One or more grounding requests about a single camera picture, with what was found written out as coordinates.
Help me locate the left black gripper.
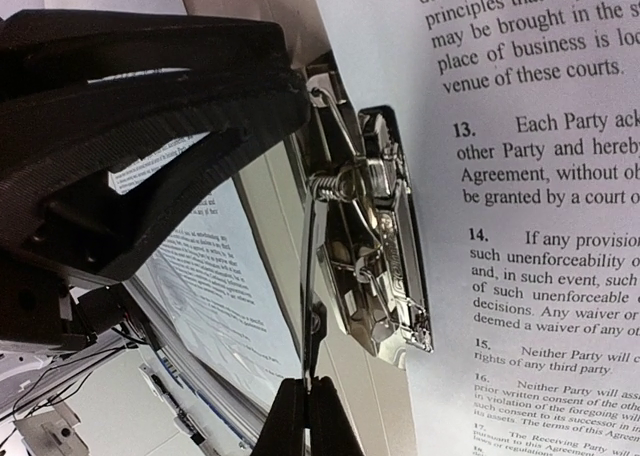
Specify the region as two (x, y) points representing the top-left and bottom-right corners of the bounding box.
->
(1, 226), (130, 346)

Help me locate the printed paper sheet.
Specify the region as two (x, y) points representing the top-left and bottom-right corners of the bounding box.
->
(104, 65), (304, 382)
(317, 0), (639, 455)

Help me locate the metal folder clip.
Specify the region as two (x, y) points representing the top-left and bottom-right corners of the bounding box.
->
(295, 61), (433, 370)

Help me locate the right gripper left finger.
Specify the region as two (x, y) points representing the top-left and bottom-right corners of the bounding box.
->
(254, 378), (307, 456)

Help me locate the beige file folder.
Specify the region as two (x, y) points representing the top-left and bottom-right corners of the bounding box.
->
(183, 0), (417, 455)

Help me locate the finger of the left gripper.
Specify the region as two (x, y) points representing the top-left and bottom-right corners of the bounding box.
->
(1, 9), (310, 282)

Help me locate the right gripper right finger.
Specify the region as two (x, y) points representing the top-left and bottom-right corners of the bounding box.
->
(308, 376), (363, 456)

